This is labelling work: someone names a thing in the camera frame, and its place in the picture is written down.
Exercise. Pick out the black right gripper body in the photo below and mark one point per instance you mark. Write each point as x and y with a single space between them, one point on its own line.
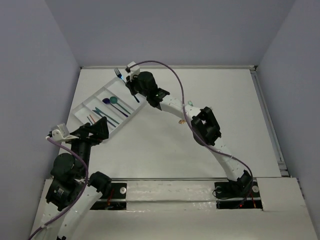
134 87

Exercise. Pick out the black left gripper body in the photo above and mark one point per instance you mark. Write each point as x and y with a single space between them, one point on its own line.
89 135

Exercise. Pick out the teal knife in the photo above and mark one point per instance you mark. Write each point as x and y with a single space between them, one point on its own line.
102 114

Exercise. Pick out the blue metal fork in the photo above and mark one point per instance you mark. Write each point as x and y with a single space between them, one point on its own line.
120 76

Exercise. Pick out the purple metal spoon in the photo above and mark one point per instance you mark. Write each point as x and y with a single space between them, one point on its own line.
108 102

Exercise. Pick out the teal spoon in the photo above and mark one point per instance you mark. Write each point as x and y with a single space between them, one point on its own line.
114 100

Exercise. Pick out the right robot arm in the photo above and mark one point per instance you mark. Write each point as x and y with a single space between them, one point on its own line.
204 126

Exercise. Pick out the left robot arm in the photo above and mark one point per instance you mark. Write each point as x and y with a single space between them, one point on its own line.
73 191

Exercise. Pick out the white divided utensil tray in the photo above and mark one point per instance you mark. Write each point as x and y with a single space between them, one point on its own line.
116 87

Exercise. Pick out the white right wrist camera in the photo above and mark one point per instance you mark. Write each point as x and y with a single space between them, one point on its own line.
132 69

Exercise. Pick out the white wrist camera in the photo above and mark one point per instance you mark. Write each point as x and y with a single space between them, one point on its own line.
60 133
132 69

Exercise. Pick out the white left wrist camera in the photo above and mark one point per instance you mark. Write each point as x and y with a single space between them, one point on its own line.
60 133

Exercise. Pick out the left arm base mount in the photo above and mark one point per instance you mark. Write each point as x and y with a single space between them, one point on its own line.
115 200

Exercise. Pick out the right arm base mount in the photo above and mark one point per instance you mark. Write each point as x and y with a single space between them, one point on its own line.
226 199

